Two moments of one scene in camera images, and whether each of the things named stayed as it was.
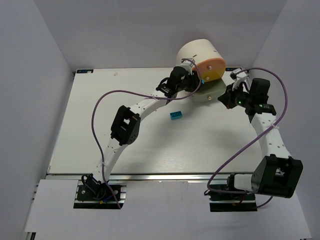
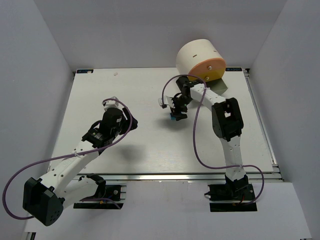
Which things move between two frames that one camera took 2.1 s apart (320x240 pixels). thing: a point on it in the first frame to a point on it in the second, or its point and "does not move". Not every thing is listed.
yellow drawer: (208, 76) does not move
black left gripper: (192, 81) to (130, 122)
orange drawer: (217, 64) does not move
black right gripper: (225, 98) to (178, 110)
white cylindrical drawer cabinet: (199, 50) does not move
